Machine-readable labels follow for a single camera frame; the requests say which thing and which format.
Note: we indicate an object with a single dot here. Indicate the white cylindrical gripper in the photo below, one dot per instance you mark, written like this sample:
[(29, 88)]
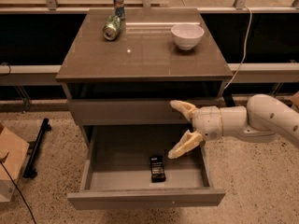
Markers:
[(207, 122)]

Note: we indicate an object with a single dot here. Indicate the black rxbar chocolate bar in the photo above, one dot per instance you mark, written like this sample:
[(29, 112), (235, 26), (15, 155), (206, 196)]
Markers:
[(157, 169)]

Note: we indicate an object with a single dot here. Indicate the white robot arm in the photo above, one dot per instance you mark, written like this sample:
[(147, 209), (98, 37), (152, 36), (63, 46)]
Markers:
[(260, 121)]

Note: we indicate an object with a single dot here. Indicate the open grey middle drawer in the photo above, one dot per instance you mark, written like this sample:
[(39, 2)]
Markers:
[(117, 171)]

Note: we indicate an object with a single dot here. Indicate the grey drawer cabinet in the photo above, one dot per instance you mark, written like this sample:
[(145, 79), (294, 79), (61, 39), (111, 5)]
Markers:
[(143, 62)]

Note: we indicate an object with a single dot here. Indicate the closed grey top drawer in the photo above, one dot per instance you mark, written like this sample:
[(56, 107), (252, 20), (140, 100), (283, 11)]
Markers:
[(124, 112)]

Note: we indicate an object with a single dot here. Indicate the white ceramic bowl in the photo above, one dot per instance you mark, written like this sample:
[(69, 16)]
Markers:
[(186, 36)]

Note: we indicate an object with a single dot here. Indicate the metal window railing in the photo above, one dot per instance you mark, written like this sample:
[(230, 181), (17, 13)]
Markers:
[(42, 75)]

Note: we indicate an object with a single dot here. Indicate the cardboard box at right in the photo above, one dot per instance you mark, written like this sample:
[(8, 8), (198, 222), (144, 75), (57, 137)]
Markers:
[(295, 99)]

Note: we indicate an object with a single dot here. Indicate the cardboard box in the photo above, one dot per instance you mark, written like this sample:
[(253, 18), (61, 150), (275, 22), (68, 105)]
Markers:
[(14, 150), (295, 99)]

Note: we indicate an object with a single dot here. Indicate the green soda can lying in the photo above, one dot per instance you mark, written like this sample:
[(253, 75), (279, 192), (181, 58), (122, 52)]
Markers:
[(112, 27)]

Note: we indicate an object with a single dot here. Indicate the blue upright soda can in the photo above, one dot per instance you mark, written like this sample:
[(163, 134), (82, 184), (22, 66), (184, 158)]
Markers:
[(119, 8)]

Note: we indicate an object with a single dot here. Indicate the black metal stand bar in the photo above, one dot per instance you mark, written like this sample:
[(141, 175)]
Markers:
[(30, 170)]

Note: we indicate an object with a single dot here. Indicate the cardboard box at left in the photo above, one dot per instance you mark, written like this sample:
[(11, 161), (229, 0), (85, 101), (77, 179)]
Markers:
[(14, 150)]

